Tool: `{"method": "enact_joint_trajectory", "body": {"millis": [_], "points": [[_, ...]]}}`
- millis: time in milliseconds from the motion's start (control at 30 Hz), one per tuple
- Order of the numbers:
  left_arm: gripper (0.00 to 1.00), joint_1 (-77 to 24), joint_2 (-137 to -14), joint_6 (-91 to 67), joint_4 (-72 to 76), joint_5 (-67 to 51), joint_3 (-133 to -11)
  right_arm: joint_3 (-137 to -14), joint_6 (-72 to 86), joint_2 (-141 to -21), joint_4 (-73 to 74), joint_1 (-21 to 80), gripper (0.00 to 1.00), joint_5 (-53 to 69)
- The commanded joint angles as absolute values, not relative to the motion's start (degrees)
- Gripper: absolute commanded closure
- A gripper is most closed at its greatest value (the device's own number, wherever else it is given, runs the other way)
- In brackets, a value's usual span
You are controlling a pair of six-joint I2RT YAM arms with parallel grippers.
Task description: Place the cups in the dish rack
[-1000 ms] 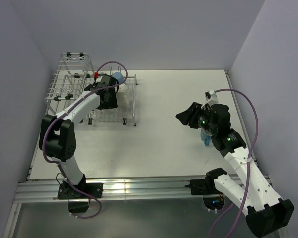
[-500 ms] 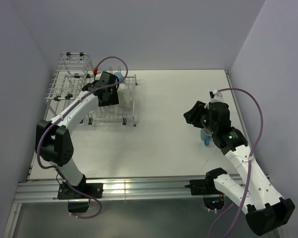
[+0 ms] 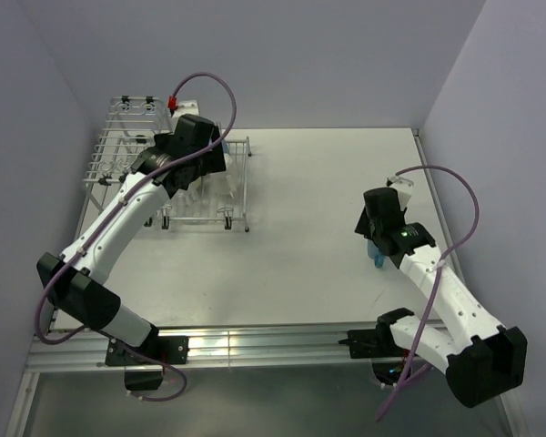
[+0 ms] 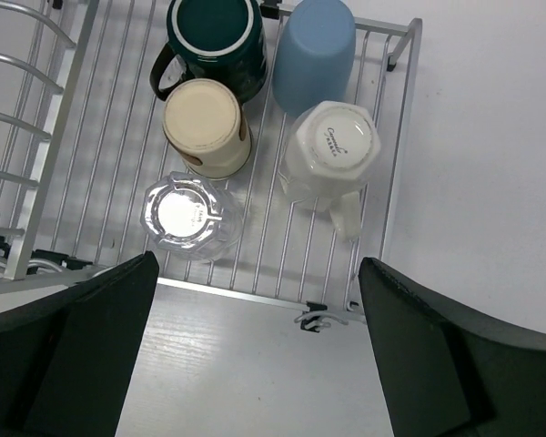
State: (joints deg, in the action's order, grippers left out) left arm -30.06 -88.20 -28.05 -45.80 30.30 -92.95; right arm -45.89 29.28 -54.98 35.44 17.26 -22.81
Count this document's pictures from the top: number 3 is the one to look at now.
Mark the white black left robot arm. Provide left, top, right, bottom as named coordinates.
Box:
left=37, top=114, right=226, bottom=363

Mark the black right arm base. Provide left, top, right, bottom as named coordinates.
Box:
left=338, top=325, right=417, bottom=360

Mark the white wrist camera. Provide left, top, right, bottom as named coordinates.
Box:
left=386, top=175, right=414, bottom=211
left=167, top=96, right=200, bottom=120

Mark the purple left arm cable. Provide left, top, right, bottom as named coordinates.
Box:
left=34, top=72, right=237, bottom=402

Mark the clear plastic cup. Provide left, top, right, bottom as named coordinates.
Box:
left=171, top=189, right=198, bottom=217

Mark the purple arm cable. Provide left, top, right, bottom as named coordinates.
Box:
left=34, top=72, right=237, bottom=402
left=374, top=165, right=481, bottom=422

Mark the metal wire dish rack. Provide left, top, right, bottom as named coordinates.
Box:
left=77, top=95, right=252, bottom=233

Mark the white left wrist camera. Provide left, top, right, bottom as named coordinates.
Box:
left=167, top=96, right=200, bottom=120

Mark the blue white ceramic mug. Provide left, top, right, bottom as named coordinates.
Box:
left=367, top=240, right=386, bottom=269

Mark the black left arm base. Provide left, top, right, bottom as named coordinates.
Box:
left=105, top=336, right=189, bottom=367

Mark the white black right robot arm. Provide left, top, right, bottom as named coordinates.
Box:
left=343, top=185, right=528, bottom=408

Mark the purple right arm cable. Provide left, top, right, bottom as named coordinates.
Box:
left=374, top=165, right=481, bottom=422

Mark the aluminium frame rail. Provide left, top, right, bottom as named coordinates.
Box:
left=26, top=318, right=504, bottom=374

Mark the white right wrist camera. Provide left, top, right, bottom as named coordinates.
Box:
left=386, top=175, right=414, bottom=211

